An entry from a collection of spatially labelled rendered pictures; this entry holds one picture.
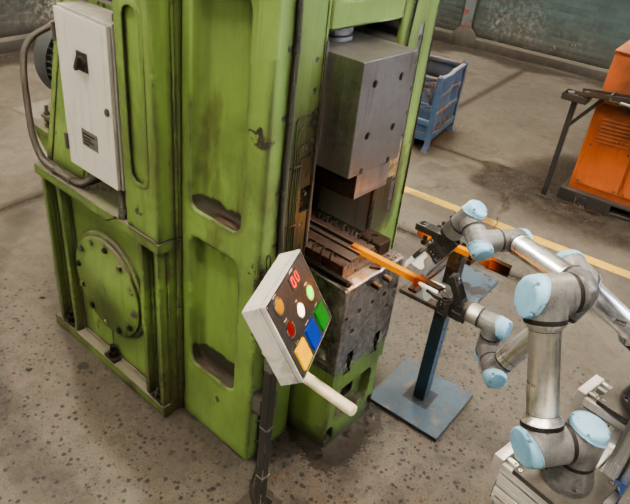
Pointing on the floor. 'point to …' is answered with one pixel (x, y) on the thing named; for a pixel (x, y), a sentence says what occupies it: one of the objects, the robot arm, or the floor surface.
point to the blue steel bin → (440, 98)
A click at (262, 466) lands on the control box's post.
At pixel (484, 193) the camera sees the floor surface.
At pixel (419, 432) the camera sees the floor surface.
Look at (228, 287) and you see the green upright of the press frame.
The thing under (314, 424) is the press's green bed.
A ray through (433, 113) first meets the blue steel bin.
